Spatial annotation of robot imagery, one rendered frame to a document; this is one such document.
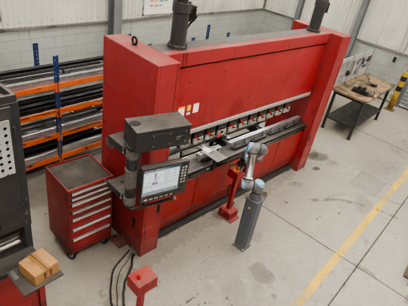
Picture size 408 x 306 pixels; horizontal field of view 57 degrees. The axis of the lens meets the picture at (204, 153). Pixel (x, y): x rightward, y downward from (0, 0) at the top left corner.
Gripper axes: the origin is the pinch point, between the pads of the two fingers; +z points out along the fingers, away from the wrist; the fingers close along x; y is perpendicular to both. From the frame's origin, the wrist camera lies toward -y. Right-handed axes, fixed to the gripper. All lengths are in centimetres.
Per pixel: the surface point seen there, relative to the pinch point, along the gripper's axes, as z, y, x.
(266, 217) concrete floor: 70, -41, -39
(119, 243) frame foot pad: 74, 31, 155
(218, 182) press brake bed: 25.6, 16.7, 16.4
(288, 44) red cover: -147, 41, -74
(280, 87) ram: -87, 37, -86
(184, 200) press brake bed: 28, 17, 77
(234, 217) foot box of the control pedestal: 71, -15, 2
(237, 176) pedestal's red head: -0.7, -5.9, 15.0
